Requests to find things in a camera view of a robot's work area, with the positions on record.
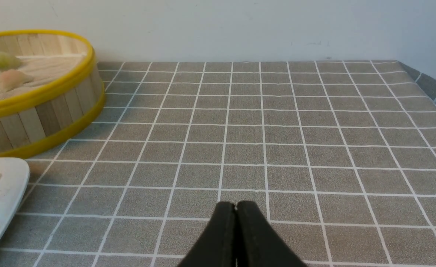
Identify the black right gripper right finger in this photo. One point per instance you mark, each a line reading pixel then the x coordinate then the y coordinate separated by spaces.
pixel 258 244

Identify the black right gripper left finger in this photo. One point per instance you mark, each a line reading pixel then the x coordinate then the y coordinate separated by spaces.
pixel 214 247

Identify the grey checked tablecloth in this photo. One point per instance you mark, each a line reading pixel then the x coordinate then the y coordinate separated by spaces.
pixel 339 156

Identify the bamboo steamer basket yellow rim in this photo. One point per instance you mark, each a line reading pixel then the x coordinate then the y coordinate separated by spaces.
pixel 39 120

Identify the white steamer liner cloth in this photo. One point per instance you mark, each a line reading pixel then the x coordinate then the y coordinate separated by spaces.
pixel 42 70

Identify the pinkish dumpling in steamer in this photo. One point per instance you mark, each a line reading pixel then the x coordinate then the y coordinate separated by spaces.
pixel 12 79

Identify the green dumpling in steamer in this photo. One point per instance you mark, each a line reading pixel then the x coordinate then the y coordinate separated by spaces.
pixel 8 61

